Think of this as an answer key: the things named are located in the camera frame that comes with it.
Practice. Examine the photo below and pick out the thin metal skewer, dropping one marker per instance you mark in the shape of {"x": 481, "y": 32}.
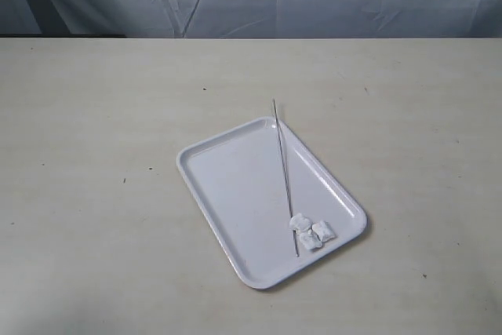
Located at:
{"x": 285, "y": 174}

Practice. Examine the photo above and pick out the white plastic tray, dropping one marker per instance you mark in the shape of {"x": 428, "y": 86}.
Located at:
{"x": 236, "y": 179}

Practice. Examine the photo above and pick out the white marshmallow piece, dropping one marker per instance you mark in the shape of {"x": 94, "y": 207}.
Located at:
{"x": 323, "y": 231}
{"x": 300, "y": 223}
{"x": 310, "y": 241}

